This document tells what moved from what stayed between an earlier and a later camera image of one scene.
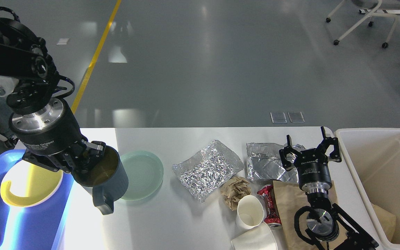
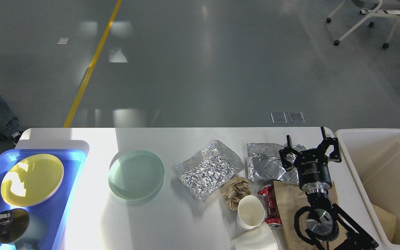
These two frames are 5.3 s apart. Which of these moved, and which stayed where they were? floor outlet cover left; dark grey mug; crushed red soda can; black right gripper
Moved: dark grey mug
Stayed: crushed red soda can; black right gripper; floor outlet cover left
